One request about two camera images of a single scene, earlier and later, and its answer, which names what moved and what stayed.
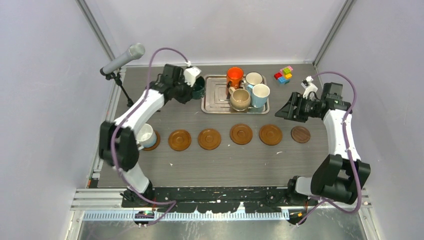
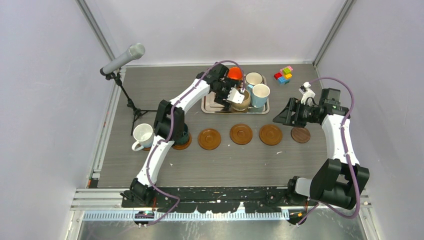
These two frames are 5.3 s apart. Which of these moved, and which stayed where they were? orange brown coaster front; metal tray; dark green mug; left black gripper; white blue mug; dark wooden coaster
Moved: left black gripper; dark green mug
Stayed: metal tray; orange brown coaster front; white blue mug; dark wooden coaster
